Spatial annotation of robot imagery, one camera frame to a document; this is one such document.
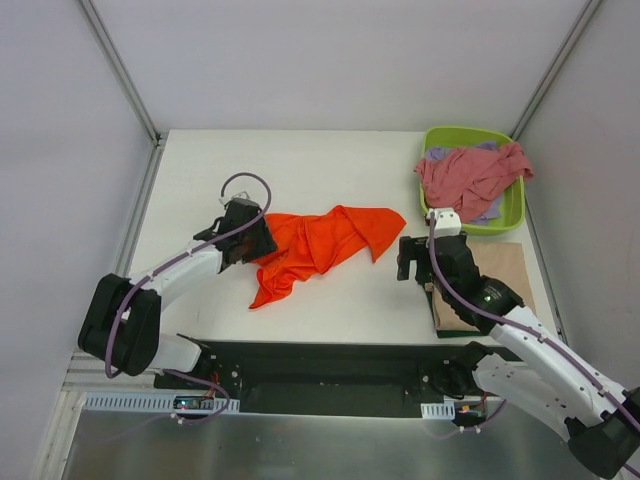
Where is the left aluminium table rail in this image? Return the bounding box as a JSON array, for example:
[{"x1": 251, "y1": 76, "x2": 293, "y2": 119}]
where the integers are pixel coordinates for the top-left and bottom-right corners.
[{"x1": 110, "y1": 133, "x2": 168, "y2": 277}]

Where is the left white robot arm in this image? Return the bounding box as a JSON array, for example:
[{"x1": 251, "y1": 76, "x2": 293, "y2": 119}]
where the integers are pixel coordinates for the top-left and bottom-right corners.
[{"x1": 78, "y1": 198, "x2": 277, "y2": 389}]

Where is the left aluminium frame post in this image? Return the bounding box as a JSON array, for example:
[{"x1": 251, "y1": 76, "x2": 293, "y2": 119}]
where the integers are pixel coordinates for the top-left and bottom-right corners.
[{"x1": 75, "y1": 0, "x2": 161, "y2": 145}]

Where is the folded beige t shirt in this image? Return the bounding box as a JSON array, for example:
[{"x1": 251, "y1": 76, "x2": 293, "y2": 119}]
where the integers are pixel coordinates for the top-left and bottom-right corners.
[{"x1": 424, "y1": 242, "x2": 539, "y2": 332}]

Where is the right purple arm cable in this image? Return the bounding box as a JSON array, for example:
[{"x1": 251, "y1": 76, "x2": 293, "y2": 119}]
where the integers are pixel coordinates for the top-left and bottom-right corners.
[{"x1": 427, "y1": 209, "x2": 640, "y2": 479}]

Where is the pink t shirt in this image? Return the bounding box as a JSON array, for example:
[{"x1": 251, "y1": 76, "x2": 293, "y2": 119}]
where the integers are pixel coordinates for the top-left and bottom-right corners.
[{"x1": 414, "y1": 142, "x2": 533, "y2": 226}]

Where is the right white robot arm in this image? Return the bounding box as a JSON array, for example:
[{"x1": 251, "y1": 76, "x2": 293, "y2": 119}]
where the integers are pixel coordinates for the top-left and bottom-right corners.
[{"x1": 397, "y1": 234, "x2": 639, "y2": 479}]

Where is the right aluminium frame post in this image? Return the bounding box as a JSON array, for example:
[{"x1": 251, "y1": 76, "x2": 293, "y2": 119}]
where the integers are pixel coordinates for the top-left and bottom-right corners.
[{"x1": 509, "y1": 0, "x2": 606, "y2": 140}]

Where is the lavender t shirt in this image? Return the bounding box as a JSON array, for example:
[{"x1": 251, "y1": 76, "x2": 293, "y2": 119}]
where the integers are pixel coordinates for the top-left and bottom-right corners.
[{"x1": 414, "y1": 142, "x2": 504, "y2": 224}]

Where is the green plastic basin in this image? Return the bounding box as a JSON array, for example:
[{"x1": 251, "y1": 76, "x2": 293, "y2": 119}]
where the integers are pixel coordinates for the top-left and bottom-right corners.
[{"x1": 421, "y1": 125, "x2": 526, "y2": 236}]

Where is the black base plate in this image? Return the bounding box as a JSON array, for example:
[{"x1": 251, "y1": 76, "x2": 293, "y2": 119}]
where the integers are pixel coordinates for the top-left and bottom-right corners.
[{"x1": 153, "y1": 341, "x2": 481, "y2": 418}]

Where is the orange t shirt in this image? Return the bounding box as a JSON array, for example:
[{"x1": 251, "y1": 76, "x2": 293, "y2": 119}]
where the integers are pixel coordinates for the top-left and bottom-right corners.
[{"x1": 249, "y1": 205, "x2": 406, "y2": 310}]

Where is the white cable duct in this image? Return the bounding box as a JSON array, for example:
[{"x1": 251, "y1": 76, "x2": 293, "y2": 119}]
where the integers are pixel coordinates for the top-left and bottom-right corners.
[
  {"x1": 420, "y1": 402, "x2": 456, "y2": 421},
  {"x1": 84, "y1": 393, "x2": 240, "y2": 415}
]

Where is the right white cable duct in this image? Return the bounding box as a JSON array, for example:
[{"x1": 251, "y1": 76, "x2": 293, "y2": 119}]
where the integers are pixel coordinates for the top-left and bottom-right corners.
[{"x1": 420, "y1": 402, "x2": 456, "y2": 421}]

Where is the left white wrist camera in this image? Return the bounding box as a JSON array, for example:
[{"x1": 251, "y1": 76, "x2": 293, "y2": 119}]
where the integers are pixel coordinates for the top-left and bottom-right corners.
[{"x1": 219, "y1": 190, "x2": 251, "y2": 206}]

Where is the left white cable duct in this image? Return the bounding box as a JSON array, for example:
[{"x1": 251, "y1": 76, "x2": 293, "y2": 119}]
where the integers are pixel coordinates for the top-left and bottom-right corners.
[{"x1": 84, "y1": 393, "x2": 240, "y2": 415}]

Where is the aluminium frame post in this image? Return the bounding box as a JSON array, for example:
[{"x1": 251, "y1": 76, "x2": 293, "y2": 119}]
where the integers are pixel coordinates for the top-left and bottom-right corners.
[
  {"x1": 509, "y1": 0, "x2": 606, "y2": 140},
  {"x1": 75, "y1": 0, "x2": 161, "y2": 145}
]

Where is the folded dark green t shirt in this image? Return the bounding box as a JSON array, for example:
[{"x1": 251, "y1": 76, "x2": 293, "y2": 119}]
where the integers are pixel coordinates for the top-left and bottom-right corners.
[{"x1": 424, "y1": 283, "x2": 482, "y2": 339}]

